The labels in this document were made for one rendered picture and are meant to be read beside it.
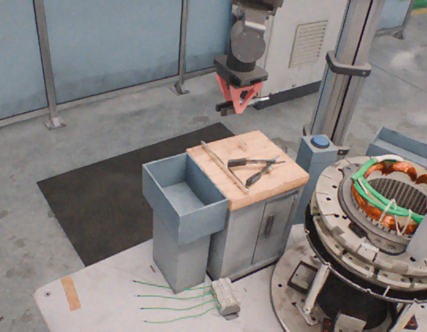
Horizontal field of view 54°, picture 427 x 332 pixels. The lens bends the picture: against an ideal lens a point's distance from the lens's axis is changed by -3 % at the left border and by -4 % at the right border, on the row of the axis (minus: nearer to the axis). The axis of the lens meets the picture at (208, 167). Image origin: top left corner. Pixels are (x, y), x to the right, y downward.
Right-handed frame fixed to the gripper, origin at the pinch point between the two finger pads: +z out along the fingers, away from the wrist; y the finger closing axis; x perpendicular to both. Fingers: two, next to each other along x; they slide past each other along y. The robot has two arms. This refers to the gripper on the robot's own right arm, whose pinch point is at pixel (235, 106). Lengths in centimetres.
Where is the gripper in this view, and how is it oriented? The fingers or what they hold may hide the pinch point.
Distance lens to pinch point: 89.8
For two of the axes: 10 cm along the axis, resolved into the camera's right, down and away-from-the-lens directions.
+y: 5.2, 5.7, -6.4
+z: -0.8, 7.7, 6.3
